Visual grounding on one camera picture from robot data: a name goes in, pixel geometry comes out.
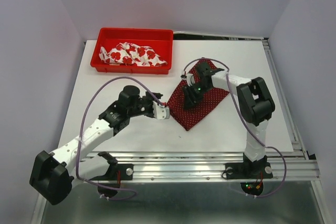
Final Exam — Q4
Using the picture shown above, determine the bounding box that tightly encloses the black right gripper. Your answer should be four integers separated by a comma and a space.
182, 81, 212, 110

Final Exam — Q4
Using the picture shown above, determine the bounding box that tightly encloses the dark red polka-dot skirt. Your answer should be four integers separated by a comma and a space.
167, 58, 229, 131

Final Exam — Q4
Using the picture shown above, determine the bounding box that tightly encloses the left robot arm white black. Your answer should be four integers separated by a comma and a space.
29, 86, 170, 205

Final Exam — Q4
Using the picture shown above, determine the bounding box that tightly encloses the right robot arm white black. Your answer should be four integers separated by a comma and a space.
181, 62, 275, 177

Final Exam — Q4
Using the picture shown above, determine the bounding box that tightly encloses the white red floral skirt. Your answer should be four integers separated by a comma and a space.
99, 42, 167, 67

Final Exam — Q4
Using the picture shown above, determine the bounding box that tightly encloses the red plastic bin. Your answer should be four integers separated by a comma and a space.
90, 28, 173, 74

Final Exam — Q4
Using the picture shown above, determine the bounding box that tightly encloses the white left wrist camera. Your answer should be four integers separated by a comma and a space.
153, 102, 170, 120

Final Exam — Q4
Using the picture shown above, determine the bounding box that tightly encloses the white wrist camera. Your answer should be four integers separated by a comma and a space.
153, 102, 170, 120
181, 73, 195, 87

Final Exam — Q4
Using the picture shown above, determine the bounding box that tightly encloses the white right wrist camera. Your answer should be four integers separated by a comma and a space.
181, 73, 195, 87

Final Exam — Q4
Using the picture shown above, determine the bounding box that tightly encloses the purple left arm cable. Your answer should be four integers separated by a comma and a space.
75, 76, 166, 200

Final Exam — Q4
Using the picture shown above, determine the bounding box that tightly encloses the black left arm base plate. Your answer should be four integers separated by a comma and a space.
90, 163, 134, 182

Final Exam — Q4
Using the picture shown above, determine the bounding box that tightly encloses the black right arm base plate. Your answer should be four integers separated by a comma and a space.
221, 162, 274, 182

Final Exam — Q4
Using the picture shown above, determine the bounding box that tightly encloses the aluminium frame rail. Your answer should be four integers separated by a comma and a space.
79, 152, 320, 183

